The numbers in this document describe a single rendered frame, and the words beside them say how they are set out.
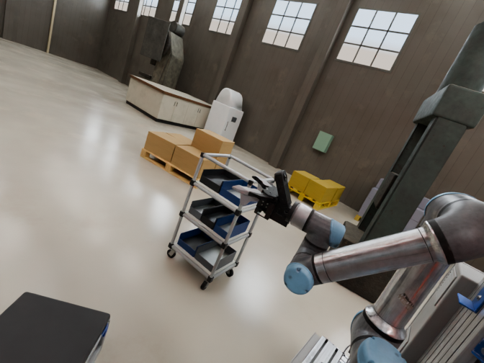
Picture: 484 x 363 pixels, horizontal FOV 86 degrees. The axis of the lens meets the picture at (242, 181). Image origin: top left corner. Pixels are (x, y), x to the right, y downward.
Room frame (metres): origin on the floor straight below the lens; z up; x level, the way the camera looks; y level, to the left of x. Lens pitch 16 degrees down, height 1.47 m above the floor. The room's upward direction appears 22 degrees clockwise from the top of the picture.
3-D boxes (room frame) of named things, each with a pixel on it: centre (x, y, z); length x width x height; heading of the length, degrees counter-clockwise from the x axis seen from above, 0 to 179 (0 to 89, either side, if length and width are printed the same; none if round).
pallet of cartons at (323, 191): (5.98, -1.67, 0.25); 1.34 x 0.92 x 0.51; 148
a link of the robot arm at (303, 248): (0.73, -0.28, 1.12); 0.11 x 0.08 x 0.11; 160
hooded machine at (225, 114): (8.78, 1.32, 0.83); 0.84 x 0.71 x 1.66; 56
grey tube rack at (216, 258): (2.01, 0.07, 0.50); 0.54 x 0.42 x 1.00; 62
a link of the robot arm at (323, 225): (0.74, -0.28, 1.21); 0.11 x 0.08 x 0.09; 70
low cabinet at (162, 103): (8.96, 3.11, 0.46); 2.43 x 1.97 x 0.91; 146
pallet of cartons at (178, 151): (4.35, 1.05, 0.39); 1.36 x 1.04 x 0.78; 58
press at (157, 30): (10.63, 4.72, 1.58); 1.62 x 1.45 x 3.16; 56
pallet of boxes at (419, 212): (5.69, -3.30, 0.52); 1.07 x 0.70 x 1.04; 56
